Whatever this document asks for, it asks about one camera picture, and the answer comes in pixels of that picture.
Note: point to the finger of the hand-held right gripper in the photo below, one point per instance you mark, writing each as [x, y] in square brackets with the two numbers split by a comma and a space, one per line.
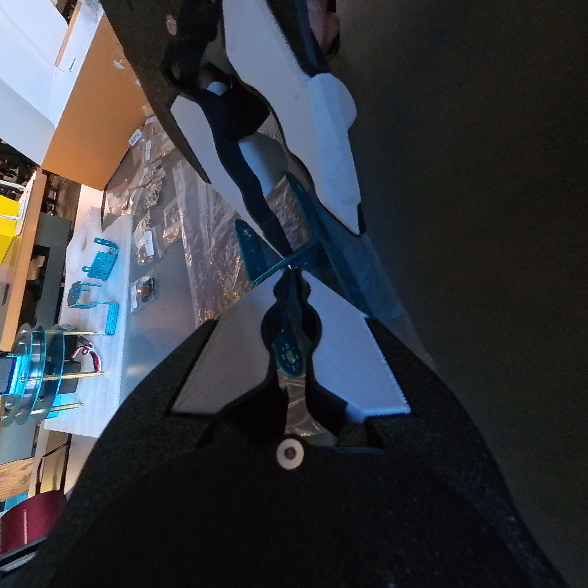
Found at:
[321, 138]
[202, 138]

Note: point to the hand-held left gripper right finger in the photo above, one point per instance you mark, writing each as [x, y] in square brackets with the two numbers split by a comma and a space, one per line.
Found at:
[358, 363]

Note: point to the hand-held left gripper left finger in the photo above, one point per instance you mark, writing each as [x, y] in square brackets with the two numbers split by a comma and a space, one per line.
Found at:
[225, 367]

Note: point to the large clear plastic bag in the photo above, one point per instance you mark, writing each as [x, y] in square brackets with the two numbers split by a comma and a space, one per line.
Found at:
[211, 252]

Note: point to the round blue robot base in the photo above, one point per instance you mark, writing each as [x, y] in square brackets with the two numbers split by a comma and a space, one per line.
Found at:
[32, 367]

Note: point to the grey desk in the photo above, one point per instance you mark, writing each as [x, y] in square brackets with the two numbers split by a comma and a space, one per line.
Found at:
[482, 229]

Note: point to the wooden office desk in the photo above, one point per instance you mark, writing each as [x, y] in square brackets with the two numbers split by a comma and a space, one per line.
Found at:
[27, 229]

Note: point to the person's right hand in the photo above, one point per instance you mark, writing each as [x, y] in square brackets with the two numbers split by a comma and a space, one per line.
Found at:
[326, 23]

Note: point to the pile of small hardware bags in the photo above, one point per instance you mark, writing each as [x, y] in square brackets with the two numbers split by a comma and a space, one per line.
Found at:
[147, 202]

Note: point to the orange and white cardboard box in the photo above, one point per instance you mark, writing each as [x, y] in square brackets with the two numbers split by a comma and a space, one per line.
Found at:
[92, 115]

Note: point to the white foam sheet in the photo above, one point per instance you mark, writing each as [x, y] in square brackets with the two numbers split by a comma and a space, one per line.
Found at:
[128, 358]

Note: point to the small bag of black screws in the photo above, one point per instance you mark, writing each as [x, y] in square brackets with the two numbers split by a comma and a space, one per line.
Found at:
[144, 294]

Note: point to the yellow box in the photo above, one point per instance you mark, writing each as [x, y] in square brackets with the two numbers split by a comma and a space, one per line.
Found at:
[9, 229]

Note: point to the red cylindrical screwdriver case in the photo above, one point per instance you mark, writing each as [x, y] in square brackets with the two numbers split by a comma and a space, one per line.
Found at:
[32, 519]

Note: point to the small blue U bracket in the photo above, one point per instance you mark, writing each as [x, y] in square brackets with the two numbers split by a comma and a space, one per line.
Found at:
[110, 319]

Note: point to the blue holed U bracket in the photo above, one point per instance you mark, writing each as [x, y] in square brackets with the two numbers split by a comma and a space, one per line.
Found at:
[101, 266]

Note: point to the teal claw-shaped bracket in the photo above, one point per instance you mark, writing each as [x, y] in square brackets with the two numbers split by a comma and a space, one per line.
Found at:
[76, 296]

